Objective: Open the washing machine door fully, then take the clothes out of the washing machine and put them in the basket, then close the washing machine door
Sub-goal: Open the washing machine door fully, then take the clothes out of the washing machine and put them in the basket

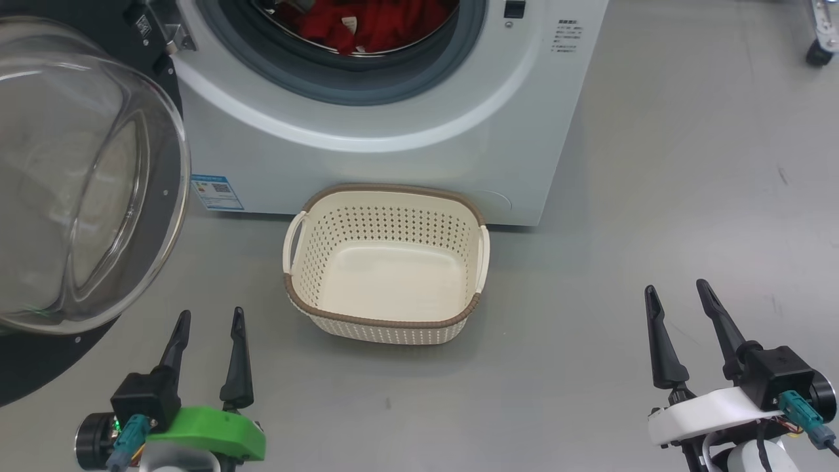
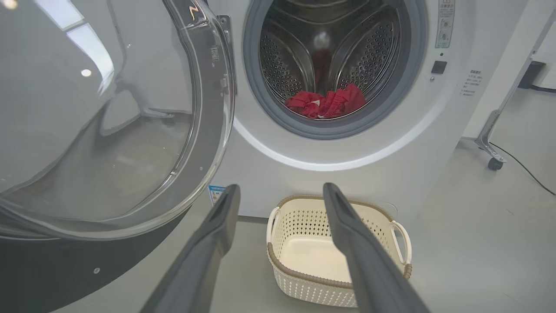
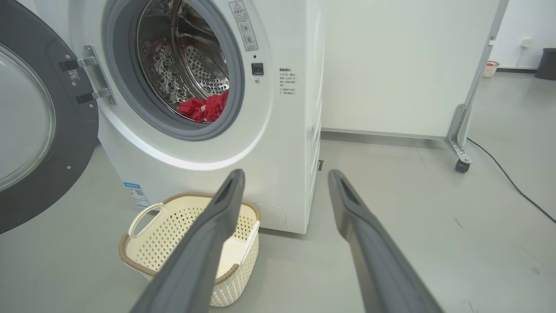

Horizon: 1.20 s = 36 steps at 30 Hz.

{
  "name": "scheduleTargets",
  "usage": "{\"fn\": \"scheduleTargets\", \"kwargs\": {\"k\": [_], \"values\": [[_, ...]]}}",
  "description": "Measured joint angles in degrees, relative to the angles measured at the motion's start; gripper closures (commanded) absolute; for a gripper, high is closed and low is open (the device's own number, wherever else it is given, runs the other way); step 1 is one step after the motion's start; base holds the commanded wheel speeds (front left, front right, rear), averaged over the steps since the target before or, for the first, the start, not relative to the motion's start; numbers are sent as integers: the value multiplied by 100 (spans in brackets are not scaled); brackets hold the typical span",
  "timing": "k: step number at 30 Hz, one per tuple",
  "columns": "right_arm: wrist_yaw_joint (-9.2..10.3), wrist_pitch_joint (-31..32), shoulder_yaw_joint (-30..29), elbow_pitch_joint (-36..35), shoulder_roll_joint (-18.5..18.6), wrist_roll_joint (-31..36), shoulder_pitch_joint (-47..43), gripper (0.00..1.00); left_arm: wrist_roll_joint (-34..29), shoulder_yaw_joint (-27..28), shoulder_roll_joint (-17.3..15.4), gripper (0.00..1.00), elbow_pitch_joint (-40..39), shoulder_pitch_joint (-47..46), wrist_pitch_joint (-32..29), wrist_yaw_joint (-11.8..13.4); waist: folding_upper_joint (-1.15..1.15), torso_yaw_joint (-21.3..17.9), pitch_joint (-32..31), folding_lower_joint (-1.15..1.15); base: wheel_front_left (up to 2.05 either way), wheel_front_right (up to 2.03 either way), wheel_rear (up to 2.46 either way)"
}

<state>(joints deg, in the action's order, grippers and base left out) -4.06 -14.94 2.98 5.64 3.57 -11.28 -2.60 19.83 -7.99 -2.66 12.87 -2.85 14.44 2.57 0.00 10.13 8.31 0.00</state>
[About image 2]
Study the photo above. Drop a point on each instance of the cream perforated laundry basket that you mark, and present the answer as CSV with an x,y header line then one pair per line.
x,y
299,252

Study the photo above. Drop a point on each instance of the stainless steel washing machine drum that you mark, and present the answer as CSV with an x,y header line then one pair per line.
x,y
373,52

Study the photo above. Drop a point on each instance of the metal frame leg with caster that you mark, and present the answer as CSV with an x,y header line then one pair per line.
x,y
488,139

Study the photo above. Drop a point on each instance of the blue energy label sticker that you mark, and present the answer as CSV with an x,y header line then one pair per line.
x,y
216,194

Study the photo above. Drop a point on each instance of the grey warning sticker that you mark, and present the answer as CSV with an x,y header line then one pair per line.
x,y
445,24

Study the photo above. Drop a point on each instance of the white front-load washing machine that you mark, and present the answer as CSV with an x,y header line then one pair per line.
x,y
304,178

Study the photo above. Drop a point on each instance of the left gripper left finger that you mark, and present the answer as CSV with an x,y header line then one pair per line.
x,y
204,252

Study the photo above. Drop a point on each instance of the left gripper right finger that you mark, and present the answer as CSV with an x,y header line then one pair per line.
x,y
369,269

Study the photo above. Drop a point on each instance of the black wall box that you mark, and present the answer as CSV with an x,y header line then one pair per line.
x,y
531,74

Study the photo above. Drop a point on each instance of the washing machine glass door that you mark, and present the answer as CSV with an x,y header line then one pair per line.
x,y
87,130

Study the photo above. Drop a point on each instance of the metal door hinge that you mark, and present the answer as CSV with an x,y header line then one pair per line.
x,y
226,26

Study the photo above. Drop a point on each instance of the white partition board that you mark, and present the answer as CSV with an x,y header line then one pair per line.
x,y
499,65

